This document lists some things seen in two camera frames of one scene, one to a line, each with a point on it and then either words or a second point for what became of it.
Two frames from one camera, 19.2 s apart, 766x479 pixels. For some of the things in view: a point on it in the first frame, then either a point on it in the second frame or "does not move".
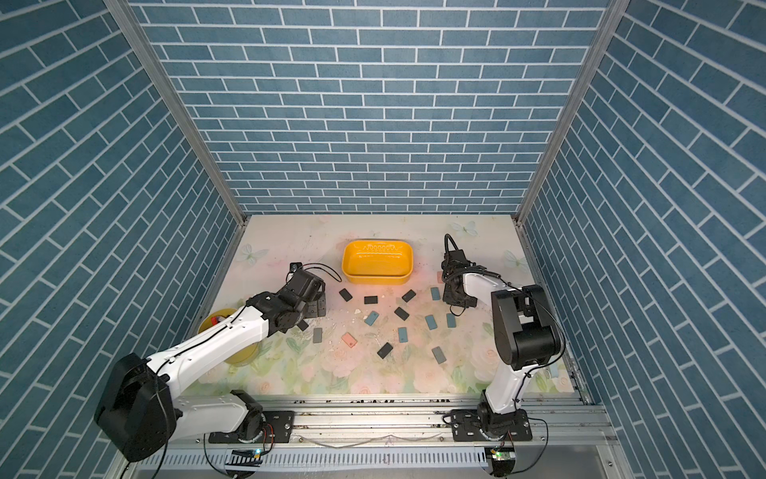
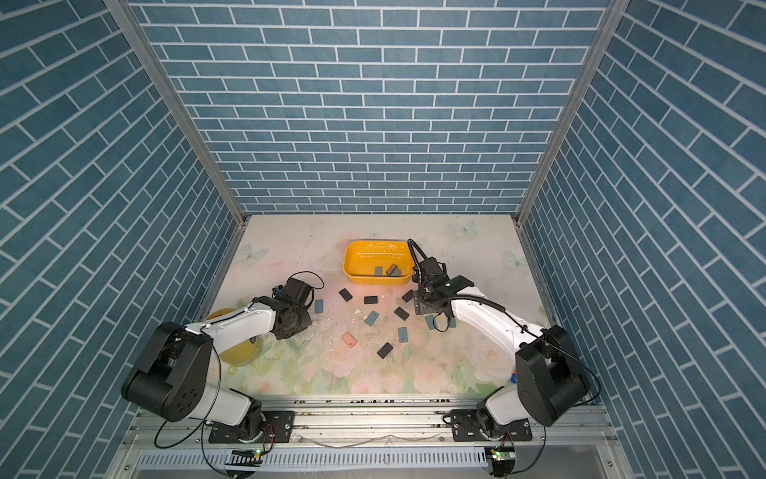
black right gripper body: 456,299 to 422,298
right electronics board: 503,460 does not move
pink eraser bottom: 349,339 does not move
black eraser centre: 402,313 does not move
